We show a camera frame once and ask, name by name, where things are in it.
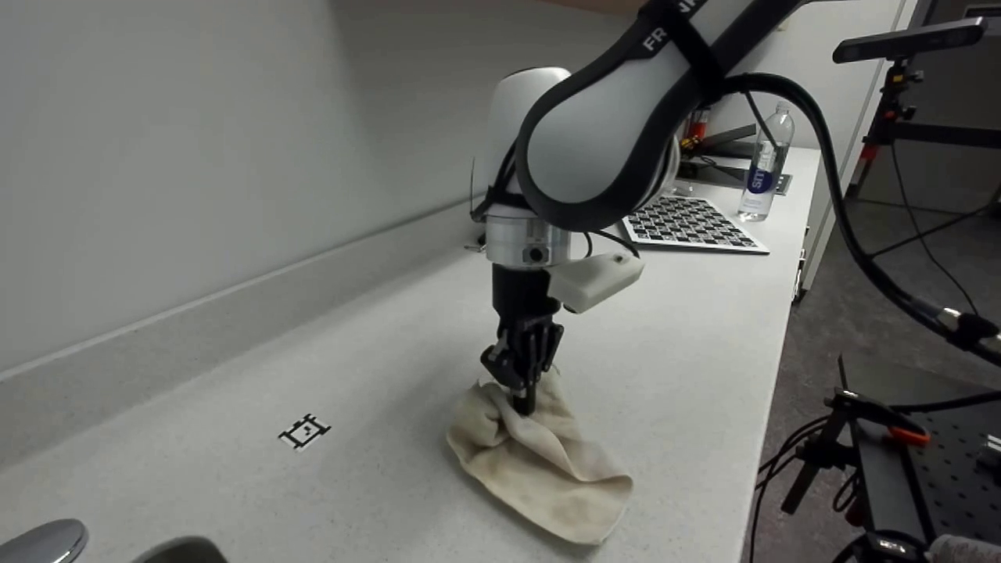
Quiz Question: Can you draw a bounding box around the black folded tripod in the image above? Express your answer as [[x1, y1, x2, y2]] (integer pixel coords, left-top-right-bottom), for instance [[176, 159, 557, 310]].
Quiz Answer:
[[681, 123, 793, 198]]

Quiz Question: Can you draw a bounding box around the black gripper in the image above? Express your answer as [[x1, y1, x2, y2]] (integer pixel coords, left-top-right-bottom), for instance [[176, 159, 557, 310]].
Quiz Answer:
[[480, 261, 567, 415]]

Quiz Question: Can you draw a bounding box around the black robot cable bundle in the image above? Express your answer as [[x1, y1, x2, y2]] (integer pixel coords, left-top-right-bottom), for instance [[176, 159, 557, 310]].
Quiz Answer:
[[467, 0, 1001, 369]]

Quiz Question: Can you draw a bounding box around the black stand with orange clamp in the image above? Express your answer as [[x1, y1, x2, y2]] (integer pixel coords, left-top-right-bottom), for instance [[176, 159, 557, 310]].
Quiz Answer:
[[757, 355, 935, 525]]

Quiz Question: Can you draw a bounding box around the clear plastic water bottle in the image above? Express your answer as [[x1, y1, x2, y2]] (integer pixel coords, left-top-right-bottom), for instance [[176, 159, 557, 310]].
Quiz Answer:
[[734, 99, 798, 225]]

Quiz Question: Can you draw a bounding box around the black perforated breadboard table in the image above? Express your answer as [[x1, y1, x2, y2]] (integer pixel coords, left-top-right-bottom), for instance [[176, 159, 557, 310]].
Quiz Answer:
[[855, 392, 1001, 549]]

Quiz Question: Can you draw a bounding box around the black camera on tripod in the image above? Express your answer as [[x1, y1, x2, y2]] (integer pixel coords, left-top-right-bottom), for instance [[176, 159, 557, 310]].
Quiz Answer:
[[828, 14, 990, 67]]

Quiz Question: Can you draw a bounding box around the black tripod with red joints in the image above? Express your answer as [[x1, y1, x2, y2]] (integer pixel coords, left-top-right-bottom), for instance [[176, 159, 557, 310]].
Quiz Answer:
[[842, 55, 1001, 264]]

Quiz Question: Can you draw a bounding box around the cream stained cloth towel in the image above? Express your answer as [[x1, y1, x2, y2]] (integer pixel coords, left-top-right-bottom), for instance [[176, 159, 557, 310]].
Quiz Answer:
[[443, 369, 636, 549]]

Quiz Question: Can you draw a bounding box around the thin black floor cable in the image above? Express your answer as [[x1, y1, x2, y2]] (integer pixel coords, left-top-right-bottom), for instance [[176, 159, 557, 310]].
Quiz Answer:
[[887, 152, 1001, 355]]

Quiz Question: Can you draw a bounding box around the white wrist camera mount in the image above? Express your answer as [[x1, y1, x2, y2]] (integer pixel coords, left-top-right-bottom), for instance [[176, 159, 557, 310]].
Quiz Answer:
[[548, 246, 648, 317]]

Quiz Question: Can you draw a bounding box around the dark grey faucet handle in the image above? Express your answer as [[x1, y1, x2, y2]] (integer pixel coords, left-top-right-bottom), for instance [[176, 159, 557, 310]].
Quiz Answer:
[[131, 536, 233, 563]]

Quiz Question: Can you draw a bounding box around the red and black clamp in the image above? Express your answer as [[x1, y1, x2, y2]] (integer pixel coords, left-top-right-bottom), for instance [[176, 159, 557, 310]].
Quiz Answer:
[[681, 110, 714, 149]]

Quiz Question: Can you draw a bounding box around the chrome sink faucet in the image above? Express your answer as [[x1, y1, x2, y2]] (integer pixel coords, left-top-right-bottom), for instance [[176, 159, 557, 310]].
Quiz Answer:
[[0, 516, 90, 563]]

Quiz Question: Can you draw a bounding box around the checkerboard calibration board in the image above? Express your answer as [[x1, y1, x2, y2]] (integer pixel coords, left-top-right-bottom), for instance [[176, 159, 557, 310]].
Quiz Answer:
[[619, 187, 774, 261]]

